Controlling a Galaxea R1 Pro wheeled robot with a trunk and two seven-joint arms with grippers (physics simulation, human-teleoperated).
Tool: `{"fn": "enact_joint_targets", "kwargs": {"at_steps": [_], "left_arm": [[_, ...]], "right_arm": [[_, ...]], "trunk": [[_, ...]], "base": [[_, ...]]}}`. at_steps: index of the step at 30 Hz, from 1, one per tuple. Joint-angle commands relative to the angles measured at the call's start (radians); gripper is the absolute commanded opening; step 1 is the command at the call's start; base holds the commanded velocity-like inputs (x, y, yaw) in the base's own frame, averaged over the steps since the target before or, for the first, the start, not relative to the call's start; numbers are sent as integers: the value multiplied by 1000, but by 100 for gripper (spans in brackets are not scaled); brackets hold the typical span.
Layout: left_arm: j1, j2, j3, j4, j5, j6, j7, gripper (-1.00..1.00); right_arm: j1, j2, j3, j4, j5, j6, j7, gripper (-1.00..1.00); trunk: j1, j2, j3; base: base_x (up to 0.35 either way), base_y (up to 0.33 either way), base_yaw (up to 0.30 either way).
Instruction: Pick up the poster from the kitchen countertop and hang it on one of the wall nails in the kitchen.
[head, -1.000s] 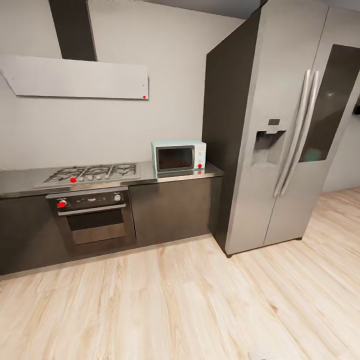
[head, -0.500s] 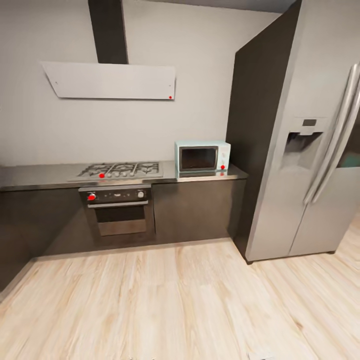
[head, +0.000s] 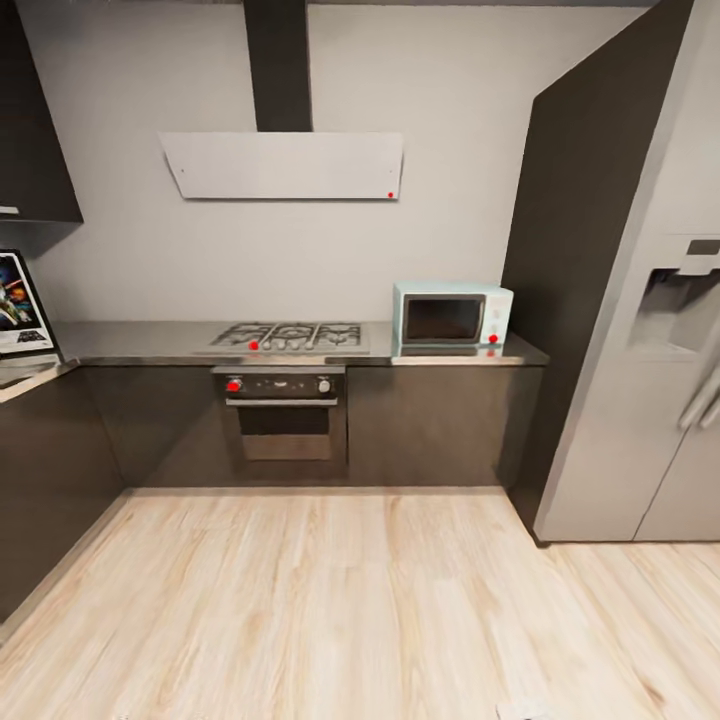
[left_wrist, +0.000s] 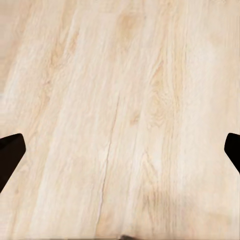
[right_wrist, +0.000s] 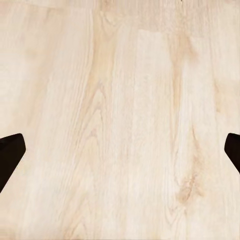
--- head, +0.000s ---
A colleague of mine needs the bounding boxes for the poster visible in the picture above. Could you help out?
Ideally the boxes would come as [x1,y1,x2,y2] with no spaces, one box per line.
[0,249,59,357]

